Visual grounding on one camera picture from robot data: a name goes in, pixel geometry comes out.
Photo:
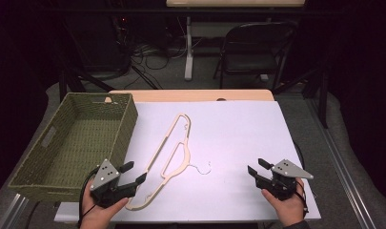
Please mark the green woven basket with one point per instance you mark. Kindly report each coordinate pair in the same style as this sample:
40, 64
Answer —
76, 149

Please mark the grey metal floor rail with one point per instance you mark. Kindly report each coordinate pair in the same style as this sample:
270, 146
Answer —
343, 165
12, 211

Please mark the white desk with leg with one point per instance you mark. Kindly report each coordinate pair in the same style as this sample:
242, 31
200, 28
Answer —
189, 57

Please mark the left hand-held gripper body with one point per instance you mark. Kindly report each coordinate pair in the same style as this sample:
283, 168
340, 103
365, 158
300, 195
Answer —
105, 178

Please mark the black equipment case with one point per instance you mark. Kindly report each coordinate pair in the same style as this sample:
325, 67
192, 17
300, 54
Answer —
98, 41

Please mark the black metal stand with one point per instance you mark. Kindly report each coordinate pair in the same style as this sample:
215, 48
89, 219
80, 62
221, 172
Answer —
73, 79
322, 92

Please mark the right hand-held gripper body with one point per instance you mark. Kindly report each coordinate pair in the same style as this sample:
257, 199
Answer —
284, 178

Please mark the black folding chair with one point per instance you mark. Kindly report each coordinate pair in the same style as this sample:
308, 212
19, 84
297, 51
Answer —
254, 47

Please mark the beige wooden clothes hanger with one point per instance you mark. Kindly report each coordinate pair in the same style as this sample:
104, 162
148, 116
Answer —
188, 155

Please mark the person's right hand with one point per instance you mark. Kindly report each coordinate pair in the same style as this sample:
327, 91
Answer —
287, 210

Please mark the person's left hand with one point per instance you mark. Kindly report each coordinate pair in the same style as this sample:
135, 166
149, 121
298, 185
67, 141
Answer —
100, 214

